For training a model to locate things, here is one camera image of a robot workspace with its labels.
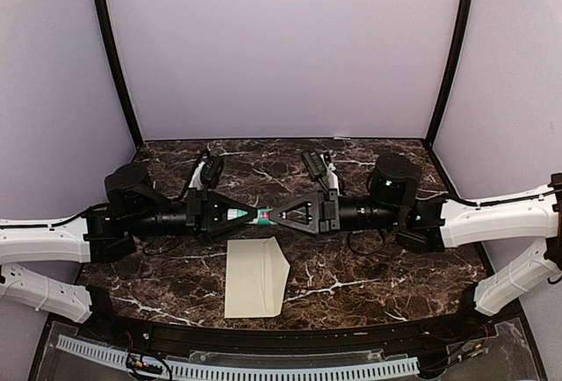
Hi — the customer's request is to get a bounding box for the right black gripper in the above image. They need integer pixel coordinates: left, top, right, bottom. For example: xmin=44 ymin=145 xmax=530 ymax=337
xmin=268 ymin=188 xmax=402 ymax=238

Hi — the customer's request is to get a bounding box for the left black frame post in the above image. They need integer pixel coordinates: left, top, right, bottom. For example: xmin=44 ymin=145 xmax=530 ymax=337
xmin=94 ymin=0 xmax=144 ymax=150

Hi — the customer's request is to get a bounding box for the white slotted cable duct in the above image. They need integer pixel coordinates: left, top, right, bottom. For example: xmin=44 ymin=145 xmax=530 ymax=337
xmin=56 ymin=334 xmax=419 ymax=380

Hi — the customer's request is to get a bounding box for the cream paper envelope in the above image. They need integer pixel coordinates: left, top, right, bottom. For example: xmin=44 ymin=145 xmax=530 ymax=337
xmin=224 ymin=237 xmax=291 ymax=319

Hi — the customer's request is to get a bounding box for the small circuit board with wires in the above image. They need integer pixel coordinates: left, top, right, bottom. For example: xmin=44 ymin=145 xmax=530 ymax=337
xmin=126 ymin=354 xmax=163 ymax=375

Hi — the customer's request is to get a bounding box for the green white glue stick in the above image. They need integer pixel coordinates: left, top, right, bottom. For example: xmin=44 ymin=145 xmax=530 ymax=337
xmin=227 ymin=208 xmax=274 ymax=226

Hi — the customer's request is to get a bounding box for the right black frame post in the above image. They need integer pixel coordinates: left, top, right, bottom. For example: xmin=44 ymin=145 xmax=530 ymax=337
xmin=424 ymin=0 xmax=472 ymax=150

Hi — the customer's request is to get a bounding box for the black frame post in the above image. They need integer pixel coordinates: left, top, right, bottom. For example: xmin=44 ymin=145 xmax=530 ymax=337
xmin=424 ymin=0 xmax=472 ymax=150
xmin=94 ymin=0 xmax=144 ymax=150

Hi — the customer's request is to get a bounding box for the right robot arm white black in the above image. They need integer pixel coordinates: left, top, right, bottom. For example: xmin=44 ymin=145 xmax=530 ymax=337
xmin=270 ymin=152 xmax=561 ymax=341

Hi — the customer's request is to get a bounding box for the black front table rail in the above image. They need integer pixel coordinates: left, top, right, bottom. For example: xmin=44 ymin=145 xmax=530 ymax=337
xmin=78 ymin=313 xmax=496 ymax=356

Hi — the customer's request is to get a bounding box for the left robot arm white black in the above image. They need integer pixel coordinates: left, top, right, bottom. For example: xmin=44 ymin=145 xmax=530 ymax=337
xmin=1 ymin=160 xmax=258 ymax=342

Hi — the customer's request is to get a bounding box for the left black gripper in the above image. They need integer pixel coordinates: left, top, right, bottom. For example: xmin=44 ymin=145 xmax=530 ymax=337
xmin=127 ymin=187 xmax=259 ymax=246

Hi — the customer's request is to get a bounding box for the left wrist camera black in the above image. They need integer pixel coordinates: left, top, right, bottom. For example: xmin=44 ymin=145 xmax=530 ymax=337
xmin=188 ymin=148 xmax=225 ymax=190

